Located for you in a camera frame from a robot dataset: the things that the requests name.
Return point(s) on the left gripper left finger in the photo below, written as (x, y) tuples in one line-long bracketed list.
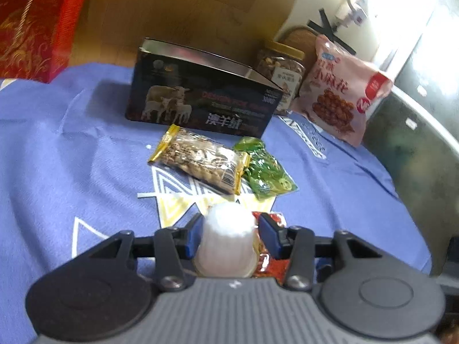
[(109, 288)]

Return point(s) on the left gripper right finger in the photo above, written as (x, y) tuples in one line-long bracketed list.
[(360, 287)]

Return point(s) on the red orange snack packet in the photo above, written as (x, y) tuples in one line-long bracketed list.
[(267, 265)]

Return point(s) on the white plastic jelly cup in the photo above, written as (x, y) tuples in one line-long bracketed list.
[(227, 247)]

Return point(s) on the dark green candy packet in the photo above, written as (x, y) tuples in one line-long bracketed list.
[(264, 174)]

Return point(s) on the gold-edged peanut packet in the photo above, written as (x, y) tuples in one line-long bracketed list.
[(202, 158)]

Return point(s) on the blue printed cloth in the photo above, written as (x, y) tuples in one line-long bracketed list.
[(75, 171)]

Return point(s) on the pink twist snack bag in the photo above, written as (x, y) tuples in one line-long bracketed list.
[(338, 91)]

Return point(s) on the black open box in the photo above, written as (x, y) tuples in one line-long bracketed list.
[(175, 84)]

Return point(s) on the nut jar with gold lid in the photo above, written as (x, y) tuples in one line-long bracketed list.
[(283, 65)]

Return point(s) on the red gift box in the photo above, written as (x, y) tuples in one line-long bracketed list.
[(37, 37)]

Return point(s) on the wooden board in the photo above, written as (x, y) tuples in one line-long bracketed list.
[(110, 31)]

